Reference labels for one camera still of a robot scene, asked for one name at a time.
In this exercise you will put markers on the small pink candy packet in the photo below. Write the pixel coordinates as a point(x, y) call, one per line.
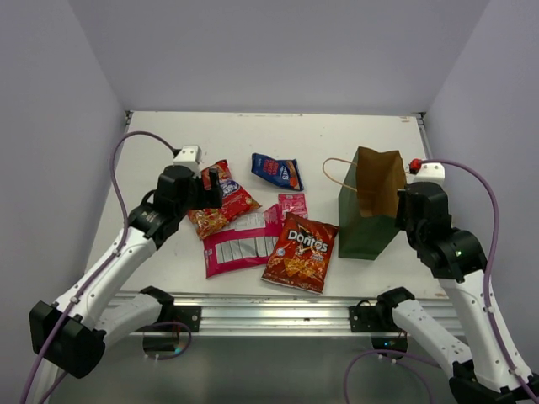
point(293, 203)

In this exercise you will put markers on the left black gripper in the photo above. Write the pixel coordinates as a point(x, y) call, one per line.
point(211, 198)

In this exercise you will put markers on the large pink snack bag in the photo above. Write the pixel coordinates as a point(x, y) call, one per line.
point(245, 243)

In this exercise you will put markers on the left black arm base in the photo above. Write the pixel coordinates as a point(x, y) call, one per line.
point(185, 317)

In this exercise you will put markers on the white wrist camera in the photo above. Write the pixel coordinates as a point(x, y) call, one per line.
point(189, 157)
point(427, 172)

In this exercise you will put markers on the red snack mix bag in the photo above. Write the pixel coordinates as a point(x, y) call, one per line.
point(236, 201)

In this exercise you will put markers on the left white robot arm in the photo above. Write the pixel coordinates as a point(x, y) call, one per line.
point(66, 332)

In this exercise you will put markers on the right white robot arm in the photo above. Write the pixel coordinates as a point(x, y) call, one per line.
point(486, 367)

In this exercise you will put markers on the green paper bag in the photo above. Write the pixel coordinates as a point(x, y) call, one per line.
point(367, 201)

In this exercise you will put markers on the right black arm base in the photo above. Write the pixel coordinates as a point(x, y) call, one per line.
point(364, 317)

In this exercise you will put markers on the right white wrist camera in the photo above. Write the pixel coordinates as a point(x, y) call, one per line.
point(427, 172)

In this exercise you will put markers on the blue chips bag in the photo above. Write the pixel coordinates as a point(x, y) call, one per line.
point(281, 173)

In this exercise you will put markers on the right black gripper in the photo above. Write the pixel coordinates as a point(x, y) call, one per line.
point(399, 221)

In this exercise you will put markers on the aluminium front rail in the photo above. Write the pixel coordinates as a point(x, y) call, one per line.
point(274, 316)

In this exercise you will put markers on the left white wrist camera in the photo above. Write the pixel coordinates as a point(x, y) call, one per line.
point(189, 157)

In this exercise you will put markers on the red Doritos bag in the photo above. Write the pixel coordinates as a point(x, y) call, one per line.
point(302, 254)

